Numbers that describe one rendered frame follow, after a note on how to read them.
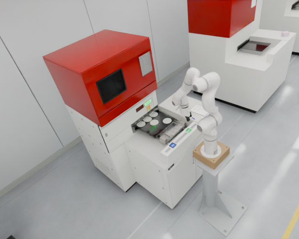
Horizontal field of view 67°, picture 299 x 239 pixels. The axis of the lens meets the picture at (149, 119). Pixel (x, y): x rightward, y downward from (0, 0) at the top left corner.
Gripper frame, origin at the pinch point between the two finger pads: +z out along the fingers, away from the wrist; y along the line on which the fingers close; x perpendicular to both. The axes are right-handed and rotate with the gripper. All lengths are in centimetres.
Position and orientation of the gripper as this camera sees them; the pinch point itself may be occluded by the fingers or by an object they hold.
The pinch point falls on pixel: (188, 119)
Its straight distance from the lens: 226.6
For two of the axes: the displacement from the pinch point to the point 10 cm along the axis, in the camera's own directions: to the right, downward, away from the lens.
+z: 3.0, 8.2, 4.8
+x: 6.9, -5.4, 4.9
